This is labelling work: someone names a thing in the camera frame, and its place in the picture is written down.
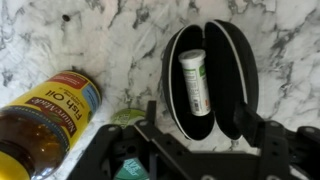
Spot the white tube bottle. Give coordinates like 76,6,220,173
177,48,212,117

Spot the black glasses pouch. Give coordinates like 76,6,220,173
161,19,260,142

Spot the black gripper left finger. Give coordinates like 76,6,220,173
66,100,188,180

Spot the small green container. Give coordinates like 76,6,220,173
109,108,151,180

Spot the yellow jar black lid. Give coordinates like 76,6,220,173
0,69,103,180

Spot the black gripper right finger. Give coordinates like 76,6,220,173
232,101,320,180

